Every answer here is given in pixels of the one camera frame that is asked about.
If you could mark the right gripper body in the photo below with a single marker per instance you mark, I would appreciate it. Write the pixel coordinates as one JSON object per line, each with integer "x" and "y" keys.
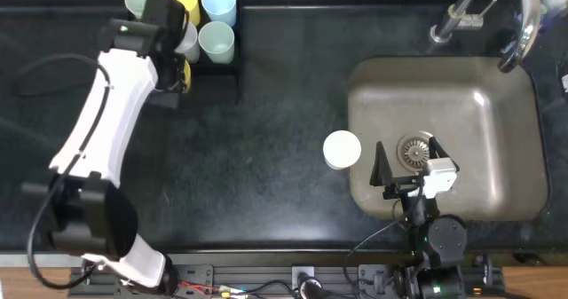
{"x": 401, "y": 187}

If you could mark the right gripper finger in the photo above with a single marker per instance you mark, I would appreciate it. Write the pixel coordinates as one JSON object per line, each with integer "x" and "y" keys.
{"x": 437, "y": 150}
{"x": 381, "y": 170}

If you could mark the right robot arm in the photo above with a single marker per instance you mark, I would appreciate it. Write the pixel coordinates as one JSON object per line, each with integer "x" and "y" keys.
{"x": 446, "y": 237}

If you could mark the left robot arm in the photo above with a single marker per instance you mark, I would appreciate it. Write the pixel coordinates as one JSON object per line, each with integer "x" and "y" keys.
{"x": 115, "y": 104}

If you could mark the steel sink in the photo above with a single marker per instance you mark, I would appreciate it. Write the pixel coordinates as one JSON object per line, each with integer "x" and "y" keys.
{"x": 479, "y": 148}

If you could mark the white cup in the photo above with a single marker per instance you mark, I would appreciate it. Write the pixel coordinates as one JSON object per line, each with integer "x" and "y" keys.
{"x": 341, "y": 149}

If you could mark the steel tap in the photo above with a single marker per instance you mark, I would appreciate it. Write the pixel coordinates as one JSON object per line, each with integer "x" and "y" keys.
{"x": 444, "y": 26}

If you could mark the black tray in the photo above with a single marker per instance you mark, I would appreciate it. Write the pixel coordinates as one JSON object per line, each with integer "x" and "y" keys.
{"x": 217, "y": 81}

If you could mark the grey cup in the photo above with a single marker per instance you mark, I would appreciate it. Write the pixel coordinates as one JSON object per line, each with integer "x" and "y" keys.
{"x": 191, "y": 41}

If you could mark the blue cup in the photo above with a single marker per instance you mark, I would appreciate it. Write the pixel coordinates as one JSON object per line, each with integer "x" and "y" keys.
{"x": 219, "y": 4}

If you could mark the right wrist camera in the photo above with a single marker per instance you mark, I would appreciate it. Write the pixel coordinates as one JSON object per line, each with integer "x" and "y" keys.
{"x": 439, "y": 177}

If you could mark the mounting rail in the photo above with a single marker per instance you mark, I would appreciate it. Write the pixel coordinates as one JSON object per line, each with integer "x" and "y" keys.
{"x": 248, "y": 274}

